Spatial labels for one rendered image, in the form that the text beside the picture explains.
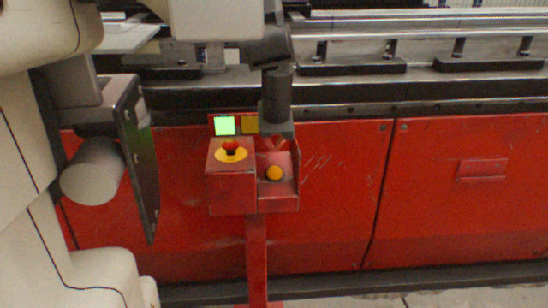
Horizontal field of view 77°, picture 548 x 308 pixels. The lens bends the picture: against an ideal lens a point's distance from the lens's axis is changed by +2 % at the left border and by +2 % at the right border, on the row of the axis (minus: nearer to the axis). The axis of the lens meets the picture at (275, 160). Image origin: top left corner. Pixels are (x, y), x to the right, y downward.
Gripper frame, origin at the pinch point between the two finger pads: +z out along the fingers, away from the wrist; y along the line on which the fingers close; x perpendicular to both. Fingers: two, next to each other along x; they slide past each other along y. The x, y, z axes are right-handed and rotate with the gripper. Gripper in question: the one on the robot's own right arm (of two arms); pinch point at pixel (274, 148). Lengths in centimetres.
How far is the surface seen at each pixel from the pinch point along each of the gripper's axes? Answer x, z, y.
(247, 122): 5.6, 1.1, 10.6
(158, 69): 27.9, -2.8, 28.7
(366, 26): -37, 0, 60
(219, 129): 12.2, 2.7, 10.2
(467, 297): -78, 81, -4
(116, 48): 30.8, -17.0, 12.6
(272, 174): 0.2, 8.0, -0.4
